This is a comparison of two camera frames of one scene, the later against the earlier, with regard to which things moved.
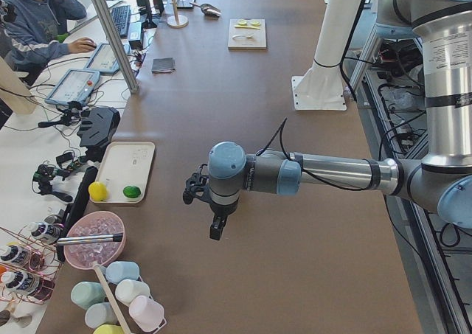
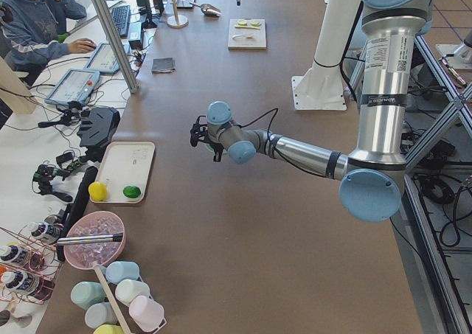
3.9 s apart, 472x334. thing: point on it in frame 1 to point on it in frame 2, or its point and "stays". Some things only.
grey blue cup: x=99 y=313 stays
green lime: x=131 y=192 stays
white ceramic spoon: x=243 y=36 stays
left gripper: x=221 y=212 to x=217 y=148
